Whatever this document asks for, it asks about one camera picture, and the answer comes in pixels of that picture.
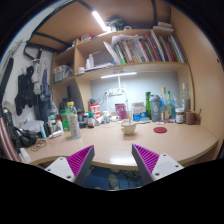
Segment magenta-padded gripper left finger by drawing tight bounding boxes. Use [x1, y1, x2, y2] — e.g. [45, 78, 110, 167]
[44, 144, 96, 188]

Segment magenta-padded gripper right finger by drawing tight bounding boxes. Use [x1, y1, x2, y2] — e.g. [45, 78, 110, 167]
[131, 143, 185, 186]

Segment clear yellow-capped drink bottle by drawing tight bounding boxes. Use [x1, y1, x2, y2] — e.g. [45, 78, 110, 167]
[66, 101, 82, 140]

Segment flat round red coaster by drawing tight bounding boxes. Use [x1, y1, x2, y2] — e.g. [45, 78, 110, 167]
[153, 126, 168, 134]

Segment green jar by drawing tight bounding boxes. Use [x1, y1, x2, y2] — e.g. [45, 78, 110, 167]
[60, 109, 72, 132]

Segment cream ceramic mug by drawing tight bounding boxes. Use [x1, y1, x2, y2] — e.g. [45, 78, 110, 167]
[120, 119, 138, 136]

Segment brown jar with white lid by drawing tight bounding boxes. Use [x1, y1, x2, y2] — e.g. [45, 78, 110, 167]
[175, 107, 185, 125]

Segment blue and white carton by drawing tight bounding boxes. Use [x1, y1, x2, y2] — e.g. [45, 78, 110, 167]
[131, 101, 148, 122]

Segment white paper stack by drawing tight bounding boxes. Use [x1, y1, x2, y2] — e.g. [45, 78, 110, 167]
[19, 119, 45, 133]

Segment grey shaker bottle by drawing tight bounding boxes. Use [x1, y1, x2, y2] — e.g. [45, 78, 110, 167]
[148, 94, 162, 122]

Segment brown mug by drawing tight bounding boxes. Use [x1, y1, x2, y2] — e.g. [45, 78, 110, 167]
[185, 109, 201, 126]

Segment glass bottle with gold cap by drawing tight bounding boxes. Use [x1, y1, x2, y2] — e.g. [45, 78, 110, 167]
[160, 86, 169, 121]

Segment black bag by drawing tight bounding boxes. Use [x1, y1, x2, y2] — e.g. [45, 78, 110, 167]
[3, 109, 38, 150]

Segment small white blue-labelled bottle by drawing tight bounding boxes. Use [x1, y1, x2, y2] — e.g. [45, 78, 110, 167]
[102, 110, 111, 124]

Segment red and white canister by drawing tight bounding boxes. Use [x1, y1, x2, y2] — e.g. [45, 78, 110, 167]
[89, 103, 102, 120]

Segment black box device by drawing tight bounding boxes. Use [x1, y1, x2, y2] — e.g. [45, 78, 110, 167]
[59, 98, 73, 113]

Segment tall dark green tube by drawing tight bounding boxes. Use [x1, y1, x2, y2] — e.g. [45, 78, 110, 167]
[145, 91, 152, 118]

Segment clear blue plastic bag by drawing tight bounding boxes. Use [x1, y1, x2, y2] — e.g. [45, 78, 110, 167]
[159, 94, 183, 119]

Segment magenta box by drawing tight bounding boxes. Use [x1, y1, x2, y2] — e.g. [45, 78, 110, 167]
[114, 103, 128, 120]

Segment pink curved tube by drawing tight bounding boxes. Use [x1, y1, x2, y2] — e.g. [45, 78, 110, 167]
[0, 106, 22, 163]

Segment tall clear glass bottle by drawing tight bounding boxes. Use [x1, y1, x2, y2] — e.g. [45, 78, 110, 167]
[180, 82, 191, 113]

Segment hanging dark clothes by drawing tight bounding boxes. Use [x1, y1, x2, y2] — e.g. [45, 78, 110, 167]
[14, 58, 56, 118]

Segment white LED light bar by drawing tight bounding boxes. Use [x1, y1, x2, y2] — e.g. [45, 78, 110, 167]
[100, 71, 138, 80]

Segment wooden shelf unit with books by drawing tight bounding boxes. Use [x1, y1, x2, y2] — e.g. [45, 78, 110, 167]
[49, 21, 196, 113]

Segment bright ceiling tube light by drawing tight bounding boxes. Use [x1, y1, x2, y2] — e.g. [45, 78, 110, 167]
[91, 10, 109, 33]

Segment black cable coil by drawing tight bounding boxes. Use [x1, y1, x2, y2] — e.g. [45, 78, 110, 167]
[31, 139, 48, 151]

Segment white wall power outlet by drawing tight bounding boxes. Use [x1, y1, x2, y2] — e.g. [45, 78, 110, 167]
[105, 87, 125, 98]

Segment black metal frame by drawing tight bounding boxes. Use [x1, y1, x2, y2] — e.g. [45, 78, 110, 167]
[23, 30, 73, 62]

